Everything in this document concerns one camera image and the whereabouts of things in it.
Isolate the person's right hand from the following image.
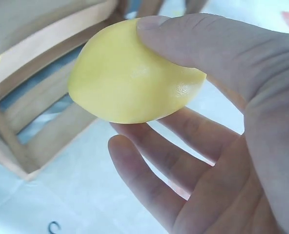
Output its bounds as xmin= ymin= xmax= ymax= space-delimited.
xmin=107 ymin=13 xmax=289 ymax=234

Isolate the yellow lemon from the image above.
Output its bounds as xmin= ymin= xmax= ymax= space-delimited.
xmin=68 ymin=17 xmax=207 ymax=124

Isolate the wooden slatted crate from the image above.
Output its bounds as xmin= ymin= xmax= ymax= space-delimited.
xmin=0 ymin=0 xmax=204 ymax=182

